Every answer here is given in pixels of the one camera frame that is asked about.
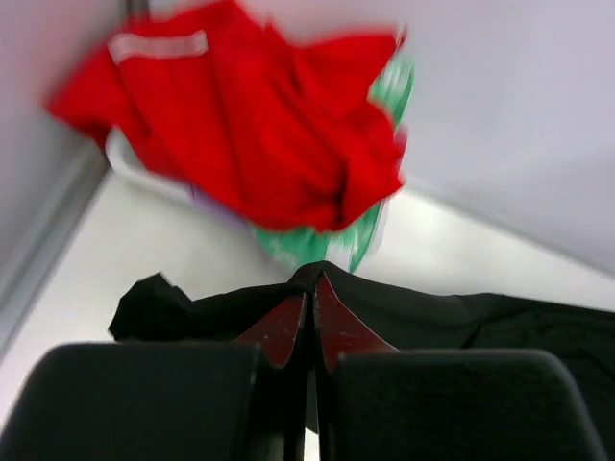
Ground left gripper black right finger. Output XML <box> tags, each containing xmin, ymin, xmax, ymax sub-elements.
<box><xmin>314</xmin><ymin>275</ymin><xmax>610</xmax><ymax>460</ymax></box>

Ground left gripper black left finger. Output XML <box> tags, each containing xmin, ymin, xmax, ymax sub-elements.
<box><xmin>1</xmin><ymin>296</ymin><xmax>307</xmax><ymax>460</ymax></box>

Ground red garment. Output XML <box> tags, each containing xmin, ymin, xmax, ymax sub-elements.
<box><xmin>48</xmin><ymin>1</ymin><xmax>403</xmax><ymax>231</ymax></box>

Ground black trousers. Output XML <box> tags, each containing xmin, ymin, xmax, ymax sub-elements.
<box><xmin>109</xmin><ymin>261</ymin><xmax>614</xmax><ymax>452</ymax></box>

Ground green white patterned garment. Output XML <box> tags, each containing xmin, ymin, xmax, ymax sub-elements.
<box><xmin>249</xmin><ymin>55</ymin><xmax>415</xmax><ymax>273</ymax></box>

